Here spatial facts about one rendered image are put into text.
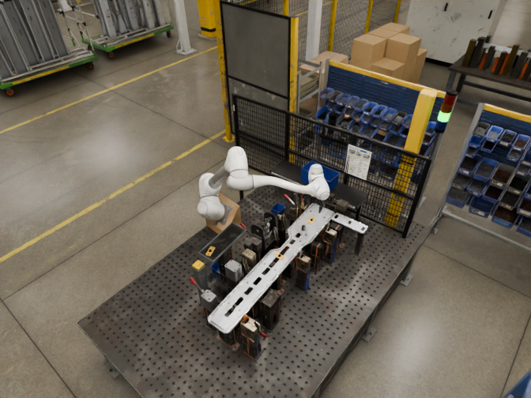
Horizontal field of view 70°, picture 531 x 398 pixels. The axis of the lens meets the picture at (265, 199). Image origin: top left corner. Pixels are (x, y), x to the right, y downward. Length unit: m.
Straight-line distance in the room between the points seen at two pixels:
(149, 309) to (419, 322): 2.40
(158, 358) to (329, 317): 1.22
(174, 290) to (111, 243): 1.68
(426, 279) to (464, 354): 0.79
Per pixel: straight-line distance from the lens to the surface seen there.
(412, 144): 3.08
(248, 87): 5.21
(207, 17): 10.05
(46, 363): 4.03
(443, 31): 8.96
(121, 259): 4.46
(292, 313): 2.94
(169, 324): 2.99
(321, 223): 3.12
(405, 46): 6.85
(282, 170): 3.58
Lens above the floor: 3.19
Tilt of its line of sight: 41 degrees down
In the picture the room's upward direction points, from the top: 1 degrees counter-clockwise
